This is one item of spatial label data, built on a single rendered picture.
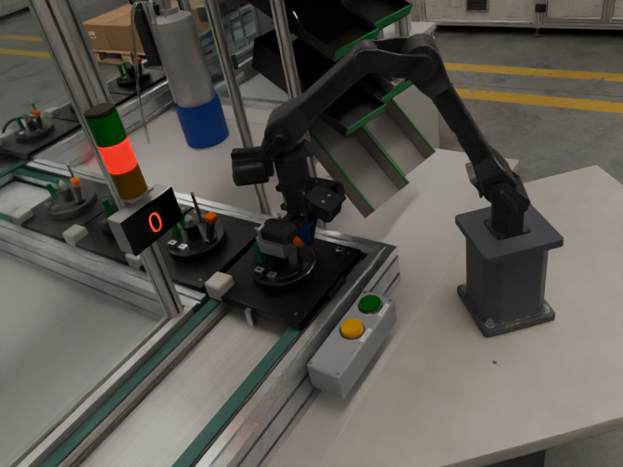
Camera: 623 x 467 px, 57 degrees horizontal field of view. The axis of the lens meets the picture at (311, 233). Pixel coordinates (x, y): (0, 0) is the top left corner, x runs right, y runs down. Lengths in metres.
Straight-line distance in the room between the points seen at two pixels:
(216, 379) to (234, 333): 0.12
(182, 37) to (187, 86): 0.16
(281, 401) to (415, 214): 0.69
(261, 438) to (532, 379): 0.49
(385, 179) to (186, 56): 0.87
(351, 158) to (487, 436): 0.66
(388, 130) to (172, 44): 0.81
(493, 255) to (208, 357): 0.57
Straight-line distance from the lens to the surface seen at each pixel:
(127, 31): 6.20
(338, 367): 1.02
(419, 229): 1.45
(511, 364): 1.14
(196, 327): 1.19
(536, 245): 1.08
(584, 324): 1.23
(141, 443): 1.09
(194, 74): 1.98
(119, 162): 0.99
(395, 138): 1.46
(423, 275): 1.32
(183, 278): 1.28
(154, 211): 1.04
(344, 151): 1.34
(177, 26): 1.94
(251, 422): 0.98
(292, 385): 1.02
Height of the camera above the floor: 1.73
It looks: 35 degrees down
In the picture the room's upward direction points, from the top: 12 degrees counter-clockwise
